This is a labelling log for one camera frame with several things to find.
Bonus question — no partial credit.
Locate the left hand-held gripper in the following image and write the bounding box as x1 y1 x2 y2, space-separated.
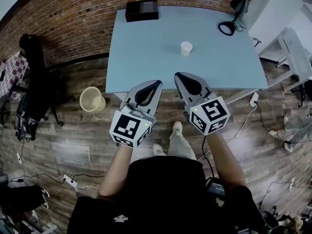
109 80 163 149

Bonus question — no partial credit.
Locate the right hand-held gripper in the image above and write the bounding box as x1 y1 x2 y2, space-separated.
174 72 231 136

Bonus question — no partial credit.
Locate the white paper cup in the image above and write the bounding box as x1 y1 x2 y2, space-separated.
180 41 194 57

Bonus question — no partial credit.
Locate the beige mesh trash bin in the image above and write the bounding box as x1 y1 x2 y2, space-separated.
79 86 107 113

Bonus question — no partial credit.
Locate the person's right forearm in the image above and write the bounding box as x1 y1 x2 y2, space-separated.
206 130 247 192

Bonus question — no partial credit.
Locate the person's left forearm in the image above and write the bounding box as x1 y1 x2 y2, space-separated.
97 142 137 202

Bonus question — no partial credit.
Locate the person's white shoe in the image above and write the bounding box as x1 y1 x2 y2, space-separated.
172 120 183 135
152 142 167 157

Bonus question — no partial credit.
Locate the white table leg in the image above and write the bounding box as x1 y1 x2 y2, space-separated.
225 89 260 105

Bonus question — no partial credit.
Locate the person's beige trouser leg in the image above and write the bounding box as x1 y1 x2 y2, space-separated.
166 130 197 161

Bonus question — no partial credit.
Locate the black box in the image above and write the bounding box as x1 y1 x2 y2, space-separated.
125 0 160 23

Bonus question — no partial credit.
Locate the person's black shirt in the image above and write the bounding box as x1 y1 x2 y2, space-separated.
66 156 267 234

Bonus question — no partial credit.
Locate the black waist device with screen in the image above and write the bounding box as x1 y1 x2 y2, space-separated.
205 176 226 200

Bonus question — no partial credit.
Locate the black office chair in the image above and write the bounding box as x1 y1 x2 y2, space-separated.
15 33 76 141

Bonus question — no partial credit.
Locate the checkered cloth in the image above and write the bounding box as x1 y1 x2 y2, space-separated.
0 52 30 100

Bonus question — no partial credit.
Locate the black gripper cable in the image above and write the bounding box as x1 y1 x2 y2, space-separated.
200 135 215 180

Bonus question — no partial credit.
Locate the white shelf frame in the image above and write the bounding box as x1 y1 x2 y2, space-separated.
258 26 312 93

